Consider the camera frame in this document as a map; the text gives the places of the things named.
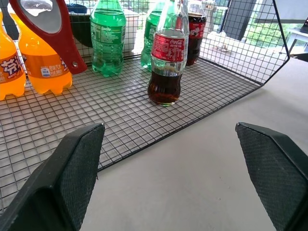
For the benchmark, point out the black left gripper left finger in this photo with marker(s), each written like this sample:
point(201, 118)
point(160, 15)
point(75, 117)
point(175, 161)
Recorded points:
point(57, 183)

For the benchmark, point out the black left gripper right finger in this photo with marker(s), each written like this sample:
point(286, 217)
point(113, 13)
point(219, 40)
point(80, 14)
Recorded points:
point(276, 173)

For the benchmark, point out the orange soda plastic bottle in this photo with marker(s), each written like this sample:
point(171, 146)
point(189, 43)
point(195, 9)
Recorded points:
point(9, 69)
point(41, 60)

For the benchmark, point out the green Sprite plastic bottle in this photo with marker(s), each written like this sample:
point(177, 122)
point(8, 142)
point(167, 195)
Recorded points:
point(108, 36)
point(149, 36)

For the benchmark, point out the glass cola bottle red label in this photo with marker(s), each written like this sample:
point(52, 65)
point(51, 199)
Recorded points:
point(167, 55)

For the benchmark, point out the dark cola plastic bottle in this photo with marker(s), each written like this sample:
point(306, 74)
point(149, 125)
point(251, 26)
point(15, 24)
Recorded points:
point(196, 33)

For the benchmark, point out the dark round bowl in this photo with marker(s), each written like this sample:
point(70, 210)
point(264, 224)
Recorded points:
point(81, 30)

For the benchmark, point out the white rectangular container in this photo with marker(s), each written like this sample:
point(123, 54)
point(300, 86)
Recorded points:
point(131, 31)

